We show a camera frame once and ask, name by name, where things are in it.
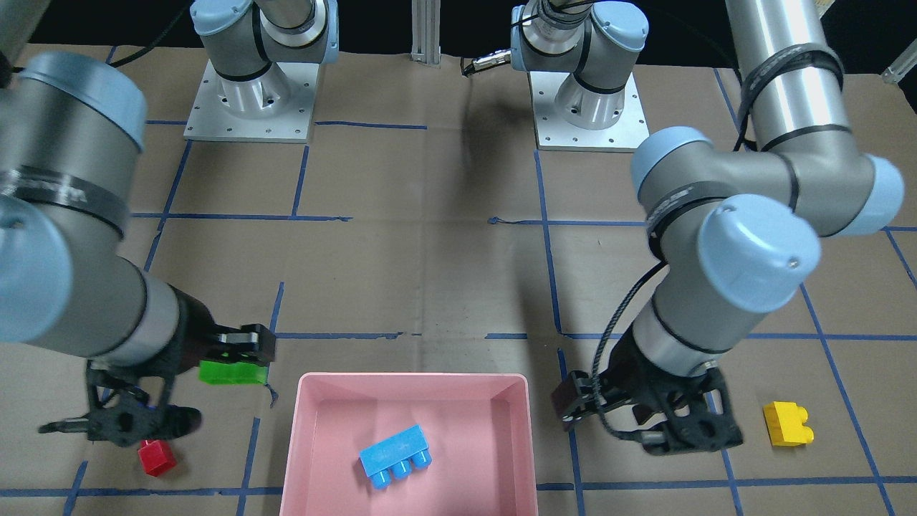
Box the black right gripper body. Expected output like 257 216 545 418
86 290 213 402

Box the green toy block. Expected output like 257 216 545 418
198 350 271 386

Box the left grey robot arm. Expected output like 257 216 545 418
552 1 905 455

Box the pink plastic box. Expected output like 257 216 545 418
279 373 539 515

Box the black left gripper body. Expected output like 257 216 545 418
592 327 717 431

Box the yellow toy block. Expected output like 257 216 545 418
762 401 815 447

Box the blue toy block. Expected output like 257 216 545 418
358 424 433 490

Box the red toy block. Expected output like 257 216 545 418
138 439 178 477

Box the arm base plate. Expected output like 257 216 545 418
528 71 649 153
183 62 322 144

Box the aluminium frame post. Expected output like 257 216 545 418
410 0 441 67

